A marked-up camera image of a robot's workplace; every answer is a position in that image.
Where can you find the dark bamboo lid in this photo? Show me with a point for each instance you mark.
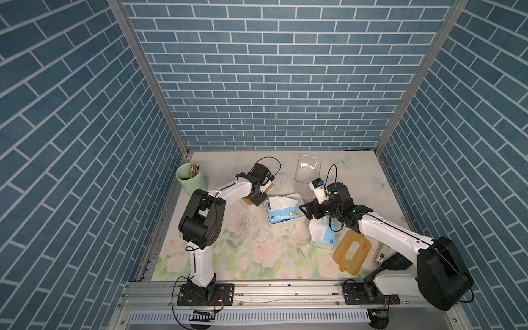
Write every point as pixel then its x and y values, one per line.
pixel 352 252

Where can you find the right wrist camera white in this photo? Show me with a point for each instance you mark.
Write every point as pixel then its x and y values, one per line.
pixel 319 189

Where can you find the white tissue box base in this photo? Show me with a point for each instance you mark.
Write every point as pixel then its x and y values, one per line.
pixel 301 219

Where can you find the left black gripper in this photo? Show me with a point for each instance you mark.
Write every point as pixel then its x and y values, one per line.
pixel 258 201

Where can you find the blue tissue pack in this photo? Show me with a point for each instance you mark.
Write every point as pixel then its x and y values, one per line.
pixel 282 209
pixel 323 232

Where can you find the green circuit board right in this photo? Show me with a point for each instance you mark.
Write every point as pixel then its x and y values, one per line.
pixel 379 314

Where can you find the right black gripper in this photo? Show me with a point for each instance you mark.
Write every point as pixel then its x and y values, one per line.
pixel 308 213

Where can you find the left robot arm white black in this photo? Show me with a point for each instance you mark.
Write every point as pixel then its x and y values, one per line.
pixel 201 225

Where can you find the green circuit board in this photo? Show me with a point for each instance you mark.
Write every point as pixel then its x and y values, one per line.
pixel 202 316
pixel 379 314

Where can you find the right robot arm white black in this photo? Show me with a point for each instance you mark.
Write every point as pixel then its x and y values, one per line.
pixel 421 266

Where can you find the clear plastic tissue box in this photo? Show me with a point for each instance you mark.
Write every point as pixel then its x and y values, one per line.
pixel 307 170

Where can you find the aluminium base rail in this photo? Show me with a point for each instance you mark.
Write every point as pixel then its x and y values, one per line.
pixel 298 294

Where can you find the green circuit board left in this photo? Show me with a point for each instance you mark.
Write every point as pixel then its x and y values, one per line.
pixel 202 316

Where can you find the green pen cup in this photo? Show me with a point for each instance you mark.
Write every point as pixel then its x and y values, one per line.
pixel 190 185

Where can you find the pens in cup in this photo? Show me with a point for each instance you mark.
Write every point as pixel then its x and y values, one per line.
pixel 194 170

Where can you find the small grey box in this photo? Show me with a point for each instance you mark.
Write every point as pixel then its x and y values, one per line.
pixel 382 253

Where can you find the bamboo tissue box lid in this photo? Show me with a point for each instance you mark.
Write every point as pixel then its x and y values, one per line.
pixel 260 194

